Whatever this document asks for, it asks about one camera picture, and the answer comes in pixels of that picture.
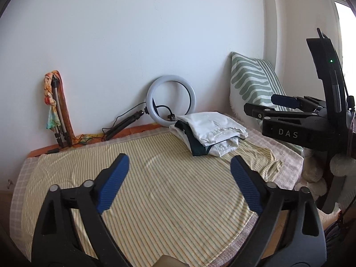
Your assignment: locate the black cable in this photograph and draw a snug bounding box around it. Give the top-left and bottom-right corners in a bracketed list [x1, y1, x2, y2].
[101, 107, 146, 142]

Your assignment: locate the green and white patterned pillow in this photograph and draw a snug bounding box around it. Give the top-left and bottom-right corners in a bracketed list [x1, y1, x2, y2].
[229, 51, 305, 153]

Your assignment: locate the white plush toy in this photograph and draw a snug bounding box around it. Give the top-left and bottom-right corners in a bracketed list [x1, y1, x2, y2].
[295, 147, 331, 201]

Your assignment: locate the white ring light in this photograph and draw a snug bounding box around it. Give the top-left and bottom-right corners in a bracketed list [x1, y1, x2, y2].
[146, 75, 196, 124]

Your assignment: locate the orange mattress cover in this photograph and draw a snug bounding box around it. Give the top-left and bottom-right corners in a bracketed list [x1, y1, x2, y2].
[28, 124, 162, 159]

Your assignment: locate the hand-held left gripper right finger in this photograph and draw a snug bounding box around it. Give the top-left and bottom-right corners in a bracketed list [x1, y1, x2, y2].
[230, 156, 327, 267]

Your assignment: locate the black tripod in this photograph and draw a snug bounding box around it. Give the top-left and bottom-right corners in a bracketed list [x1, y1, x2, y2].
[106, 111, 145, 141]

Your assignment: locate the white t-shirt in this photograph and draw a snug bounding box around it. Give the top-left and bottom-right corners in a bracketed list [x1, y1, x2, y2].
[176, 112, 248, 146]

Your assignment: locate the window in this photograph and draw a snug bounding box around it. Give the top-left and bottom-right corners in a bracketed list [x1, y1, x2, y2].
[324, 0, 356, 84]

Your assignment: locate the beige checked blanket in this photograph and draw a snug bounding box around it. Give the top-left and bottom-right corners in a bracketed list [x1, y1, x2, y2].
[10, 122, 305, 267]

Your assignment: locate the orange floral printed cloth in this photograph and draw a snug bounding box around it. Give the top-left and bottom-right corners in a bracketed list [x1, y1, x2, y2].
[43, 70, 106, 146]

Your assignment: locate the yellow striped sheet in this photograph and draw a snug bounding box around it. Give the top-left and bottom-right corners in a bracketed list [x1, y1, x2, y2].
[21, 133, 283, 265]

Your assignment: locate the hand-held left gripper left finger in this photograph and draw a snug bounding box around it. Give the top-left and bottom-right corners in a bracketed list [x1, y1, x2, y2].
[31, 153, 131, 267]

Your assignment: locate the silver tripod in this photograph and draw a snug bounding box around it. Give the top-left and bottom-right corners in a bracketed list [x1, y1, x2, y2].
[51, 78, 71, 147]

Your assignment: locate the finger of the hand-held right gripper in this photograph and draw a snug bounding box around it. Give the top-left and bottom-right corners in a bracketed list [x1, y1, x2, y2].
[271, 94, 326, 109]
[244, 103, 316, 130]

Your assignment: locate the dark green garment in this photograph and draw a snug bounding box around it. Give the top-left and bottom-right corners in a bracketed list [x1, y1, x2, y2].
[175, 121, 241, 157]

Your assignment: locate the white garment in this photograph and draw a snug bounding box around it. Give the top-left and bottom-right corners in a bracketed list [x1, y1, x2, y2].
[170, 125, 240, 157]

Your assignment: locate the white fluffy pompom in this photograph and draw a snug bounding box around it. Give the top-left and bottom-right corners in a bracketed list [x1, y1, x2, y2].
[330, 153, 354, 176]

